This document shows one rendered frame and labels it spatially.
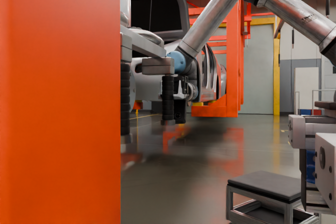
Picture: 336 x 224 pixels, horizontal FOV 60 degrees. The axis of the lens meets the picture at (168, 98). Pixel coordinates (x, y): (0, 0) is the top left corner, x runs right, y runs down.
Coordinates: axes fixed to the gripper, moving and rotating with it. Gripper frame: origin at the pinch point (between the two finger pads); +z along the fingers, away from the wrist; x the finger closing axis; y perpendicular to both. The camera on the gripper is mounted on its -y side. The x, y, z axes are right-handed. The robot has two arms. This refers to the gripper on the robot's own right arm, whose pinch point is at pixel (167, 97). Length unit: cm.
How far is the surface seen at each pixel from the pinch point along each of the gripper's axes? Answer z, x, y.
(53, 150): 67, 10, -3
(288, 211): -69, 43, -57
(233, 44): -349, 5, 75
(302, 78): -1118, 228, 65
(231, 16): -349, 1, 115
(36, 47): 68, 10, 4
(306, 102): -1118, 242, -25
